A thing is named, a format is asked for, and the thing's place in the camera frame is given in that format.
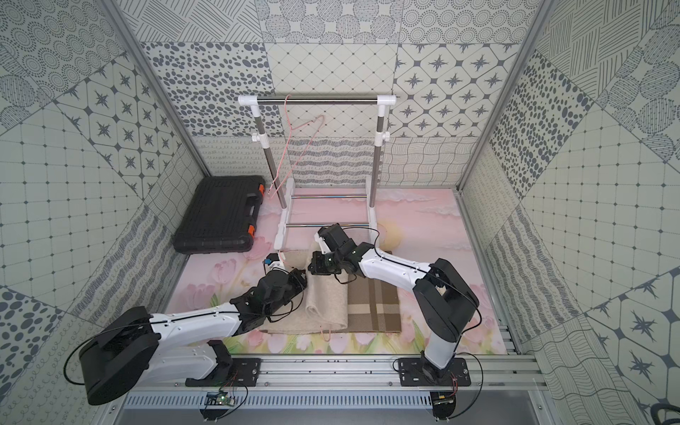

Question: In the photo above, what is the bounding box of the beige fuzzy scarf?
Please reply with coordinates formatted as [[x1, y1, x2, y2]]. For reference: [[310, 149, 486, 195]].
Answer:
[[260, 251, 348, 335]]

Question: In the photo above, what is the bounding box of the brown plaid scarf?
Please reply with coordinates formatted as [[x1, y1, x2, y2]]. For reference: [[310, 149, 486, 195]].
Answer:
[[345, 277, 402, 333]]

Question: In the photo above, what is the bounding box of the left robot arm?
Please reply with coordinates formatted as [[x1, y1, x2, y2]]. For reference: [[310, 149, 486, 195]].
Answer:
[[78, 268, 307, 406]]

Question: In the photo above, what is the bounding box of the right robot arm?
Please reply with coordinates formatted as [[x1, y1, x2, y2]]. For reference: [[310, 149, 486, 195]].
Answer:
[[308, 223, 479, 373]]

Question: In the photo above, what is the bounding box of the floral pink table mat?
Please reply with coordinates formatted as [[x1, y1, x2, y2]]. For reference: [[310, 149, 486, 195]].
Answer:
[[164, 189, 508, 354]]

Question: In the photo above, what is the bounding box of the white steel clothes rack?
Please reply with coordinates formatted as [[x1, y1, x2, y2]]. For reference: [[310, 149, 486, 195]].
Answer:
[[237, 94, 397, 251]]

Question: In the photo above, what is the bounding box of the black plastic tool case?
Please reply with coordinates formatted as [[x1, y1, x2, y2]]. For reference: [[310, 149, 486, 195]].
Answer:
[[174, 175, 265, 255]]

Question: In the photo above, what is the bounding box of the green circuit board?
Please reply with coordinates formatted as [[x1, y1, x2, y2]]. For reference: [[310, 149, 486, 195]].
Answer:
[[205, 391, 237, 408]]

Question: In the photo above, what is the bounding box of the right controller board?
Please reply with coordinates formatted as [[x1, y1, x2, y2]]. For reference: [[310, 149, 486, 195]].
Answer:
[[430, 391, 457, 421]]

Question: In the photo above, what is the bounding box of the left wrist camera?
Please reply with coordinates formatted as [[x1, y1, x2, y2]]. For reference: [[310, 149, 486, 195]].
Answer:
[[263, 253, 286, 273]]

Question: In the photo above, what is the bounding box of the aluminium mounting rail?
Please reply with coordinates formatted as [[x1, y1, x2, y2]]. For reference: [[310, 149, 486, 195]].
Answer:
[[108, 354, 548, 392]]

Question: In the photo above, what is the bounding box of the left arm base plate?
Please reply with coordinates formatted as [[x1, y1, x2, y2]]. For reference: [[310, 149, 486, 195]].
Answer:
[[185, 358, 262, 388]]

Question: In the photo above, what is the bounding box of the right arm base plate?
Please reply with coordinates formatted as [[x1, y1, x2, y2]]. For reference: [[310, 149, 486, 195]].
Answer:
[[393, 357, 471, 387]]

